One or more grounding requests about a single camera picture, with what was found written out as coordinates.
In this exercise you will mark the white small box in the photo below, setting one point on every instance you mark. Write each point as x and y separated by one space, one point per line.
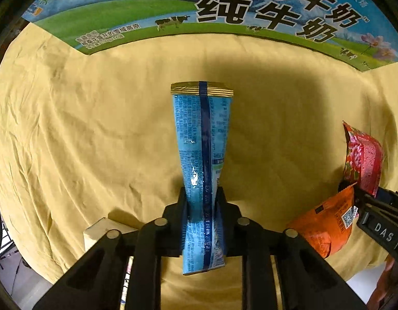
99 234

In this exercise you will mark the printed milk carton box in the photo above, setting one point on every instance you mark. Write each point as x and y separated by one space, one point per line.
199 9

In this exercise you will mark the orange snack packet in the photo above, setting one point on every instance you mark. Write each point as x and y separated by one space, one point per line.
328 226

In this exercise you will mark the blue snack packet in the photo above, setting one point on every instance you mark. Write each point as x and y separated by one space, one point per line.
200 155

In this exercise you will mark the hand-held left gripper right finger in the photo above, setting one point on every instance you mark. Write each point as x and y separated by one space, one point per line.
222 219

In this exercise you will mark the yellow cloth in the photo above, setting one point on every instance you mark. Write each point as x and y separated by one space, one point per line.
99 142

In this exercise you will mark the red floral snack packet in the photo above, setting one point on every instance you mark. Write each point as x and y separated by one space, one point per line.
362 161

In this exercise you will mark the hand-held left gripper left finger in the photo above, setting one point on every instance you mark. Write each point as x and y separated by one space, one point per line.
182 214

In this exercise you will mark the white printed packet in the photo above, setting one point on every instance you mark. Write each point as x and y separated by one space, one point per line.
127 281

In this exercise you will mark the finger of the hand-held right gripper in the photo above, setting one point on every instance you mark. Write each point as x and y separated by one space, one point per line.
360 200

